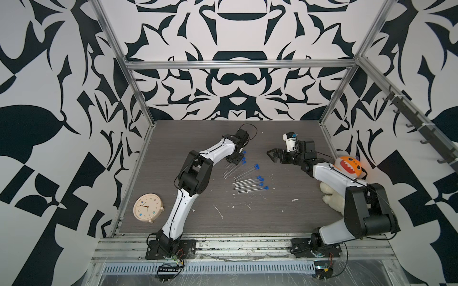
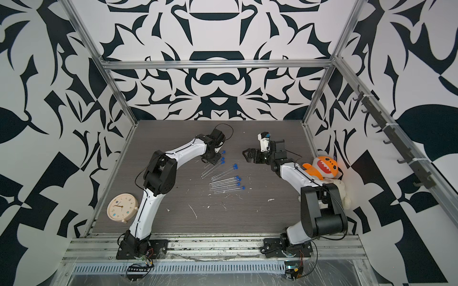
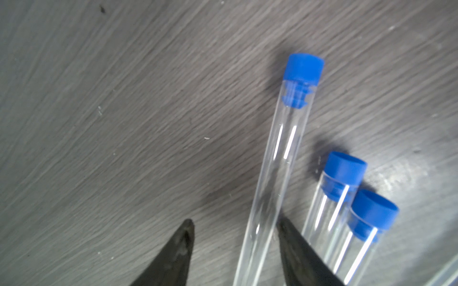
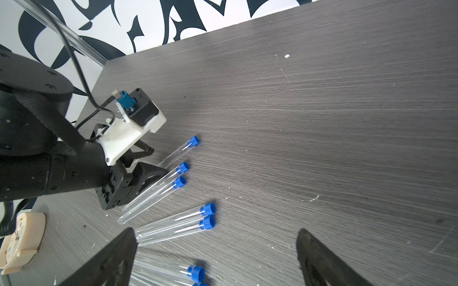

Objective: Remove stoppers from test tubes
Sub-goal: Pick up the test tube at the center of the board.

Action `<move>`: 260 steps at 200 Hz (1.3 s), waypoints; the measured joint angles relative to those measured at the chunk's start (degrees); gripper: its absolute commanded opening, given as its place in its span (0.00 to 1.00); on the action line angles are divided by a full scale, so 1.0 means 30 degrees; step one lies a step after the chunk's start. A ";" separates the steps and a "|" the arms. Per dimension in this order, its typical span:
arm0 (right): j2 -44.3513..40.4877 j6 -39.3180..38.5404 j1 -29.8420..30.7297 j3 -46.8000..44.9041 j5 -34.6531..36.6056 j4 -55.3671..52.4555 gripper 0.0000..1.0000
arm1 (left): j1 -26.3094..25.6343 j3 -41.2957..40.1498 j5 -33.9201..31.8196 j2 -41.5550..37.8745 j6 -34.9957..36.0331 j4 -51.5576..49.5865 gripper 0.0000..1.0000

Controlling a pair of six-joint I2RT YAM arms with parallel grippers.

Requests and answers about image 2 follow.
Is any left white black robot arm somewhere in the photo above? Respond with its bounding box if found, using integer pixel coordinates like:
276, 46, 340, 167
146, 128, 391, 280
124, 128, 226, 248

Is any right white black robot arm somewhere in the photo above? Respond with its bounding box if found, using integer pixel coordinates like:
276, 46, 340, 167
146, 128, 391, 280
242, 140, 348, 245

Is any test tube front most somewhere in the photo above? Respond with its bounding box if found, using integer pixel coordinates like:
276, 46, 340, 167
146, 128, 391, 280
213, 186, 246, 194

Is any orange shark plush toy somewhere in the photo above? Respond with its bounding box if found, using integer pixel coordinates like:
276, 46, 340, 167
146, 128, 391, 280
302, 156, 339, 180

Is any cream plush toy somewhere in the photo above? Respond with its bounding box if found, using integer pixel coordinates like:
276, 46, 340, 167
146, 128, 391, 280
325, 178, 351, 210

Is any beige round alarm clock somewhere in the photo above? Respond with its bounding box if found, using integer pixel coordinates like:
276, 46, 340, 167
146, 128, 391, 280
106, 193, 138, 224

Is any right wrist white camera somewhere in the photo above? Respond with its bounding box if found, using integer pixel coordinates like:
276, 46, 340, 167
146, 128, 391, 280
258, 132, 270, 152

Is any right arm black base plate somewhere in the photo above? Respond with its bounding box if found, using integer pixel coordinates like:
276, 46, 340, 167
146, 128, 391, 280
260, 238, 313, 259

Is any aluminium frame front rail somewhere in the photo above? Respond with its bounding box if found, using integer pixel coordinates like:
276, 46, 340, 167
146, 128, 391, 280
63, 233, 367, 262

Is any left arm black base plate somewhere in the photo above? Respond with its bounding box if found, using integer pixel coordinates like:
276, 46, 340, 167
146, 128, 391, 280
116, 240, 169, 260

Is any black wall hook rail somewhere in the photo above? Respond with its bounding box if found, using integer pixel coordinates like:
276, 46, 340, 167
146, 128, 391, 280
354, 86, 437, 189

